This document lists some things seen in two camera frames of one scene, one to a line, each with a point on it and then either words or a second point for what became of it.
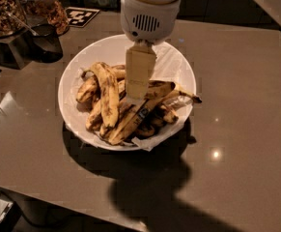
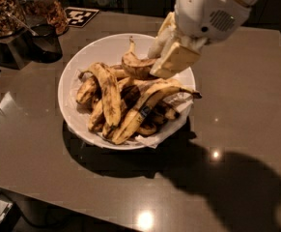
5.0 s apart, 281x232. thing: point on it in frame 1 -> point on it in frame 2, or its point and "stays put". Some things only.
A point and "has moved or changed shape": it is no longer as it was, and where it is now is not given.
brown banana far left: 90,89 stays put
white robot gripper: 149,20 -> 208,12
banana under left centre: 95,120 stays put
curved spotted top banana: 156,88 has moved or changed shape
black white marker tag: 79,16 stays put
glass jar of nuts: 42,6 stays put
